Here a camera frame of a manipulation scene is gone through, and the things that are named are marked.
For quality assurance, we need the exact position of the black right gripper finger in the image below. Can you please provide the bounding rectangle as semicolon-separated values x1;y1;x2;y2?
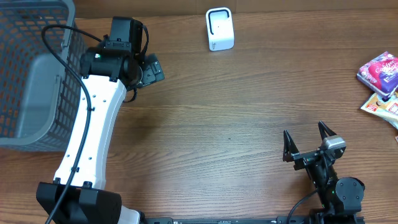
282;130;300;162
318;121;336;140

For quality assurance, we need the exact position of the yellow orange snack bag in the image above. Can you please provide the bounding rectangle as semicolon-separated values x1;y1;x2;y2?
361;91;397;129

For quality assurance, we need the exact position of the red purple snack packet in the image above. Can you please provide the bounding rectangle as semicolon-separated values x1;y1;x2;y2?
356;52;397;100

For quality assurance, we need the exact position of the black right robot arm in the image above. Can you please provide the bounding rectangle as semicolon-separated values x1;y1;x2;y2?
278;121;365;224

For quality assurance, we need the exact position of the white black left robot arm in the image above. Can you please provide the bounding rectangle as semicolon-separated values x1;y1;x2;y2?
36;17;165;224

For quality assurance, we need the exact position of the white barcode scanner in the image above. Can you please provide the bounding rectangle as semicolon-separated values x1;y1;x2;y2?
205;7;234;52

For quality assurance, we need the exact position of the grey plastic mesh basket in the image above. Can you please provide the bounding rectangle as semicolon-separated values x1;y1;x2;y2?
1;1;80;152

